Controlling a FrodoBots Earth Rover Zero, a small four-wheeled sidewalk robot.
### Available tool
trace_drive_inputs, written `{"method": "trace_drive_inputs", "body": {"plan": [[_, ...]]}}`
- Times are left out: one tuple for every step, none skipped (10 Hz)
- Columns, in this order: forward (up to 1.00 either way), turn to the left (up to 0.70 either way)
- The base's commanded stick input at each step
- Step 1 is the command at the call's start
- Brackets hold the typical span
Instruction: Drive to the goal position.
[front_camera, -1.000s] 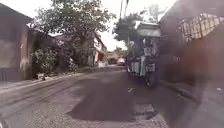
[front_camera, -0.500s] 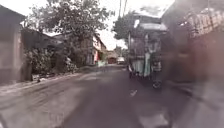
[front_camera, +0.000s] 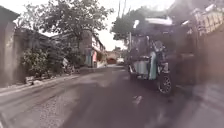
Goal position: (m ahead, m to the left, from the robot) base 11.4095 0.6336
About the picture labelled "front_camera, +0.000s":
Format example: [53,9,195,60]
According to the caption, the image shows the white vehicle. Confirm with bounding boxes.
[116,57,125,66]

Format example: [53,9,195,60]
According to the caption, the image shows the building with colourful front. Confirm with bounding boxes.
[78,31,108,69]

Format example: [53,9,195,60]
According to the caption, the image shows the motor tricycle with cab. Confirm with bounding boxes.
[127,18,176,96]

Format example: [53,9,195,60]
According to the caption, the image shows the grey asphalt road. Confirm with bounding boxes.
[0,64,224,128]

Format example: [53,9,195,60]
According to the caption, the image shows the dark leafy tree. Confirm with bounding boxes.
[110,6,168,46]

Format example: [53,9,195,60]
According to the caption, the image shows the large leafy tree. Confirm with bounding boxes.
[19,0,114,51]

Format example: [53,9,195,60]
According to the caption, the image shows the pale concrete kerb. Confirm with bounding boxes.
[0,66,108,98]

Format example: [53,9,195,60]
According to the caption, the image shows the green bushes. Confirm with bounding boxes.
[20,46,84,79]

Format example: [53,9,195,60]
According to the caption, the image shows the building with grey wall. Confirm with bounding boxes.
[166,0,224,86]

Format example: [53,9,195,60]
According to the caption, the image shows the grey concrete wall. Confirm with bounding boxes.
[0,6,51,88]

